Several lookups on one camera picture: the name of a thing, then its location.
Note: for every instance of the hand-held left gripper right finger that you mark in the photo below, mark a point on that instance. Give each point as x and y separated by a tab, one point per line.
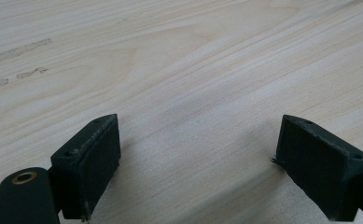
322	174

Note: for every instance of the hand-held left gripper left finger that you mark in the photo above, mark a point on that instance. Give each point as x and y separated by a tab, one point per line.
89	165

